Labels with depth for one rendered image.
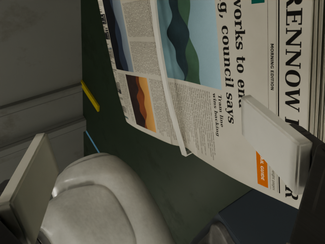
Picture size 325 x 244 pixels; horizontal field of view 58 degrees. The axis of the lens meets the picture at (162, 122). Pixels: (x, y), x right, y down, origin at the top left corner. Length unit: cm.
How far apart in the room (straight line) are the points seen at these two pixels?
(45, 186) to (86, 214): 28
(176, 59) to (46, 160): 23
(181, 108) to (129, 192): 18
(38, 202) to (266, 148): 13
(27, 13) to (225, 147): 325
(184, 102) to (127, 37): 14
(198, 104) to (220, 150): 6
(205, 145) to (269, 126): 22
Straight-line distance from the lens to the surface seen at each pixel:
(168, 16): 37
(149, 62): 43
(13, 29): 356
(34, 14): 353
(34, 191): 17
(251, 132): 20
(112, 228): 47
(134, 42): 45
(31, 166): 17
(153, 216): 51
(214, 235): 57
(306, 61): 25
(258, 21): 27
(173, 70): 39
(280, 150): 16
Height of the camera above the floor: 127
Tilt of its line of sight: 28 degrees down
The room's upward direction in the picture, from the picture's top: 113 degrees counter-clockwise
